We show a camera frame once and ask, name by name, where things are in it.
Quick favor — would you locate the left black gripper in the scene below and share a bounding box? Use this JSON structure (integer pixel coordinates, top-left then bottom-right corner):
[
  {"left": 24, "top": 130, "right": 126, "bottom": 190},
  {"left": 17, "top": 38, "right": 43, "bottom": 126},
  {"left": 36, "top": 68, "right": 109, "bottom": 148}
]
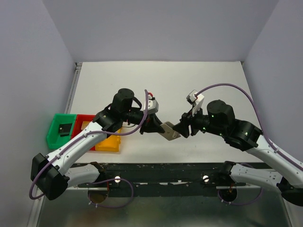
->
[{"left": 122, "top": 109, "right": 165, "bottom": 135}]

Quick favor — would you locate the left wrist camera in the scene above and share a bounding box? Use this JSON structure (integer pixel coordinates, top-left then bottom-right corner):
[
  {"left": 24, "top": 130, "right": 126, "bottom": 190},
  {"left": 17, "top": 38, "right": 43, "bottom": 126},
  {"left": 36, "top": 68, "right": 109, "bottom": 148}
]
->
[{"left": 143, "top": 92, "right": 159, "bottom": 114}]

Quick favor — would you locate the red plastic bin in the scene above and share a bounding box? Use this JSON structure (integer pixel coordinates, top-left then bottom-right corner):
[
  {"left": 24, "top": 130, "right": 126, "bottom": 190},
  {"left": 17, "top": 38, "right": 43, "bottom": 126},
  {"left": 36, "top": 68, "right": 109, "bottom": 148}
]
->
[{"left": 71, "top": 114, "right": 95, "bottom": 139}]

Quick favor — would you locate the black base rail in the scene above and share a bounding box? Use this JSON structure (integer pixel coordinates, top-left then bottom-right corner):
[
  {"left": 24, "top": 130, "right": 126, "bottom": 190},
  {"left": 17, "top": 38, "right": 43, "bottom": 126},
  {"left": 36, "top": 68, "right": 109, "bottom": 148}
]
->
[{"left": 79, "top": 163, "right": 237, "bottom": 197}]

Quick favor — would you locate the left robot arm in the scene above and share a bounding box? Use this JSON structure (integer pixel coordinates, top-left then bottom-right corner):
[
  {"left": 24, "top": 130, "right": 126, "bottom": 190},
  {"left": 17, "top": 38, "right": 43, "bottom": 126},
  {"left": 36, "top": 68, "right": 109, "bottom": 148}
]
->
[{"left": 30, "top": 88, "right": 164, "bottom": 201}]

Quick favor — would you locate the aluminium side rail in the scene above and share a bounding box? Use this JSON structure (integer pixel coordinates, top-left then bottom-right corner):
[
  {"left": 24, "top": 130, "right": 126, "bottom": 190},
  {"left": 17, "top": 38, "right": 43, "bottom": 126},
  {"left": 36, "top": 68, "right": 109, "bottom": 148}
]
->
[{"left": 64, "top": 62, "right": 83, "bottom": 114}]

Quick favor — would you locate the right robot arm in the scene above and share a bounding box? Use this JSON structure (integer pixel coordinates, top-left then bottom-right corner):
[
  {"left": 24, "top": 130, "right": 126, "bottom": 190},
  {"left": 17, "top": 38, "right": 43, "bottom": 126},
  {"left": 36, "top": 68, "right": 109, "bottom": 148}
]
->
[{"left": 172, "top": 100, "right": 303, "bottom": 206}]

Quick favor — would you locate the beige card holder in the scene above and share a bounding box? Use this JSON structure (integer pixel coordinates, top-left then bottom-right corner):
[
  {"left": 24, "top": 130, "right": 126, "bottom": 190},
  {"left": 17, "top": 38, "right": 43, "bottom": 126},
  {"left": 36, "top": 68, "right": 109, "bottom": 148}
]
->
[{"left": 159, "top": 122, "right": 181, "bottom": 141}]

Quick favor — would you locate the yellow plastic bin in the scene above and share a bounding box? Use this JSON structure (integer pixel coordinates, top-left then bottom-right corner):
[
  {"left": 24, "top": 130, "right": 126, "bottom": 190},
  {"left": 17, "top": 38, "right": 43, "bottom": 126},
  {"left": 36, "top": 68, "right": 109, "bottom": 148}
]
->
[{"left": 94, "top": 135, "right": 121, "bottom": 153}]

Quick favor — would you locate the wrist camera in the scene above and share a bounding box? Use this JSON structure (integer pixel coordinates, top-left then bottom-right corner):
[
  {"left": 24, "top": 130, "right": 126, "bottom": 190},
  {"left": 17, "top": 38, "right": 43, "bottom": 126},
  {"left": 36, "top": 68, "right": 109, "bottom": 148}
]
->
[
  {"left": 143, "top": 92, "right": 159, "bottom": 114},
  {"left": 186, "top": 90, "right": 205, "bottom": 117}
]

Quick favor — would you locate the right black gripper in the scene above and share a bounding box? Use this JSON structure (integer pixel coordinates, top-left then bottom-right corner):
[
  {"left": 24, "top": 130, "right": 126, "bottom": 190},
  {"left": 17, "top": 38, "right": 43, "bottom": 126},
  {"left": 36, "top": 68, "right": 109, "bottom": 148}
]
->
[{"left": 172, "top": 103, "right": 226, "bottom": 138}]

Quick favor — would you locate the green plastic bin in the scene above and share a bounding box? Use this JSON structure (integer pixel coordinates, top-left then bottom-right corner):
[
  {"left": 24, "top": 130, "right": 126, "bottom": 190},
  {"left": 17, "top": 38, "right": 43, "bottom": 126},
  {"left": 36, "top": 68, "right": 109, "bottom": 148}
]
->
[{"left": 46, "top": 113, "right": 77, "bottom": 150}]

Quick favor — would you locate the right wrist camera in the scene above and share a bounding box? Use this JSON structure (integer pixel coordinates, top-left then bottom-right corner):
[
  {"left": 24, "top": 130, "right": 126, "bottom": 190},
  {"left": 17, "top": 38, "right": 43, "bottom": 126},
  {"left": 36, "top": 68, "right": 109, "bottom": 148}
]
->
[{"left": 186, "top": 90, "right": 205, "bottom": 117}]

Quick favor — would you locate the black card in green bin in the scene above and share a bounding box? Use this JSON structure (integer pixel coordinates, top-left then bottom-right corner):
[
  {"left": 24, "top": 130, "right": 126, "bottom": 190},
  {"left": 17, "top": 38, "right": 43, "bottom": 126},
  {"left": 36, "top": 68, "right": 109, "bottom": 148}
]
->
[{"left": 58, "top": 123, "right": 72, "bottom": 137}]

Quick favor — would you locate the tan card in red bin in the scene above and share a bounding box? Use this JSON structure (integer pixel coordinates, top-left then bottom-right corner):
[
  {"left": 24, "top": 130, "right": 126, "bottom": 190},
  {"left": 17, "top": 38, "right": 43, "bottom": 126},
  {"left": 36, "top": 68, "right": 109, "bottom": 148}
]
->
[{"left": 81, "top": 121, "right": 90, "bottom": 130}]

